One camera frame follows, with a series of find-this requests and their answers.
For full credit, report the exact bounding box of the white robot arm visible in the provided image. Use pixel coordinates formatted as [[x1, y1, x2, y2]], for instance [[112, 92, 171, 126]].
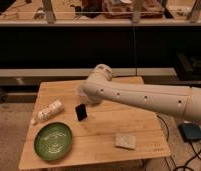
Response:
[[81, 64, 201, 125]]

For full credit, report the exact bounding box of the black standing eraser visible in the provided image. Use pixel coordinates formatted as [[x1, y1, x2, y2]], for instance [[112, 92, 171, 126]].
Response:
[[75, 104, 87, 121]]

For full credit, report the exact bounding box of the wooden table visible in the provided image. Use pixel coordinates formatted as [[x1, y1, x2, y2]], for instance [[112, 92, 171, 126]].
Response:
[[19, 80, 170, 170]]

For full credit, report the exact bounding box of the white plastic bottle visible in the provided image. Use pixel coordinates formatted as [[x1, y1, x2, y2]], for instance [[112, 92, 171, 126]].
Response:
[[30, 100, 64, 125]]

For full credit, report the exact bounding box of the beige sponge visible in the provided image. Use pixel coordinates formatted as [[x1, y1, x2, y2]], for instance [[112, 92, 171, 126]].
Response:
[[115, 133, 136, 150]]

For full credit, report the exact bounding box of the green round plate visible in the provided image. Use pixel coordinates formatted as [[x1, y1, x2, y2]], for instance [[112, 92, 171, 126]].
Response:
[[34, 122, 73, 161]]

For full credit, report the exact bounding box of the black power box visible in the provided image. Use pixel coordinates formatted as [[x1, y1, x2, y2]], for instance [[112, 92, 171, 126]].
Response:
[[178, 123, 201, 142]]

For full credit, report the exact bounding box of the black cable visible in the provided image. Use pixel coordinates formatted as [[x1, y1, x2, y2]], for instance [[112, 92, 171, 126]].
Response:
[[156, 114, 201, 171]]

